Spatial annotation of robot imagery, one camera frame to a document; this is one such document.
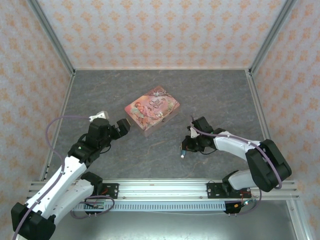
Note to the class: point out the right circuit board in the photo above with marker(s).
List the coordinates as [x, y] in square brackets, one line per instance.
[243, 203]

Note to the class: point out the grey metal sheet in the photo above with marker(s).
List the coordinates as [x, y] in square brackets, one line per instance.
[162, 227]

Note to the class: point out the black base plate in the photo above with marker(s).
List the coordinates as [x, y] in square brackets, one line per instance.
[112, 191]
[212, 191]

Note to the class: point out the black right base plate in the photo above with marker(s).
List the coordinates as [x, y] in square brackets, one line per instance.
[212, 191]

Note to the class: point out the left circuit board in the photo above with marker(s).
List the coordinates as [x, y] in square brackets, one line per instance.
[97, 206]

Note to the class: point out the pink illustrated tin box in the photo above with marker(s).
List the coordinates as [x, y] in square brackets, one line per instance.
[150, 110]

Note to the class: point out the circuit board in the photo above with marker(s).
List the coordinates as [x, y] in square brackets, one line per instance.
[97, 206]
[243, 203]

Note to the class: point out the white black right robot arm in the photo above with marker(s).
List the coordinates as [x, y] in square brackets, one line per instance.
[232, 146]

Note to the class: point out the aluminium frame post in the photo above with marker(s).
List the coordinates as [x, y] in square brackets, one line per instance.
[51, 32]
[273, 32]

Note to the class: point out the aluminium table side rail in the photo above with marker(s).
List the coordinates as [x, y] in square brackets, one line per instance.
[260, 107]
[61, 112]

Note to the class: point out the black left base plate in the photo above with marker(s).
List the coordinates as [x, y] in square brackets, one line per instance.
[112, 191]

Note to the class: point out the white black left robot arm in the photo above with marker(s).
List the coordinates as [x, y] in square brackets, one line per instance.
[57, 185]

